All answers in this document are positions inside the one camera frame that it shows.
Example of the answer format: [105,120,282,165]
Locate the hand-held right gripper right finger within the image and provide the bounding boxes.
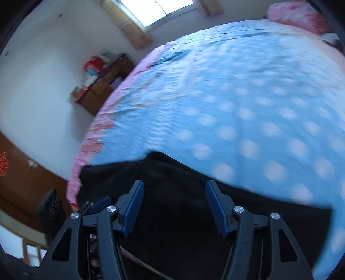
[205,180,315,280]

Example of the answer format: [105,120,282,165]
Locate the wooden chair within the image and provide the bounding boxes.
[22,237,47,268]

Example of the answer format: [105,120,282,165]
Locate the red paper decoration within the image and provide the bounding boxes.
[0,152,8,177]

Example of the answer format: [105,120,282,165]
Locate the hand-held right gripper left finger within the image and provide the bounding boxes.
[35,180,145,280]

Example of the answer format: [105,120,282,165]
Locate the grey patterned pillow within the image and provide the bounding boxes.
[320,32,343,52]

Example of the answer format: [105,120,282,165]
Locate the black pants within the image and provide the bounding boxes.
[77,151,334,280]

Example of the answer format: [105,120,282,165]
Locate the brown wooden desk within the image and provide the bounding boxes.
[71,54,135,116]

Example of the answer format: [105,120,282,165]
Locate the pink folded blanket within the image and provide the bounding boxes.
[267,2,331,35]

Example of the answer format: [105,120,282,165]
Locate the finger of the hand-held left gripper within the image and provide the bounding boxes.
[89,196,112,215]

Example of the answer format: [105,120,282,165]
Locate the pink curtain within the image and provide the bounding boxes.
[94,0,155,50]
[194,0,225,17]

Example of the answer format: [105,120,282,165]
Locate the brown wooden wardrobe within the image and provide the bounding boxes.
[0,129,74,235]

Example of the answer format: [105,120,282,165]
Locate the black box with rings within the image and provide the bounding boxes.
[36,188,67,241]

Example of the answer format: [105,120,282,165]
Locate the red gift bag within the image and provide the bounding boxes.
[85,55,106,72]

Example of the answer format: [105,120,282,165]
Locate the bed with dotted sheet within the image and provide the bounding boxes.
[66,19,345,280]

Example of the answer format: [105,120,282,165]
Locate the sliding window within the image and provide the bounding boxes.
[112,0,196,29]

